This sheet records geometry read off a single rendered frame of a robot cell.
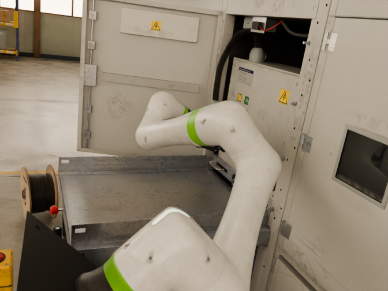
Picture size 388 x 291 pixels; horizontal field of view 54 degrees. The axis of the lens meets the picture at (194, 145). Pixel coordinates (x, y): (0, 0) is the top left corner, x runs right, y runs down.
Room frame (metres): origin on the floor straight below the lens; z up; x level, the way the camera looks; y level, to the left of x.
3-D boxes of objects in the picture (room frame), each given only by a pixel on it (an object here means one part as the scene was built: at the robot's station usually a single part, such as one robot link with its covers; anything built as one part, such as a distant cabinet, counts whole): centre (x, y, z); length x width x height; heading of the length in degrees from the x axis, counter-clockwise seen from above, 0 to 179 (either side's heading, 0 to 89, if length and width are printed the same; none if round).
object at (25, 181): (2.48, 1.08, 0.20); 0.40 x 0.22 x 0.40; 34
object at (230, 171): (1.51, -0.24, 0.89); 0.54 x 0.05 x 0.06; 25
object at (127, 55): (1.80, 0.26, 1.21); 0.63 x 0.07 x 0.74; 94
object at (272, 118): (1.51, -0.22, 1.15); 0.48 x 0.01 x 0.48; 25
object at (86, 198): (1.34, 0.13, 0.82); 0.68 x 0.62 x 0.06; 115
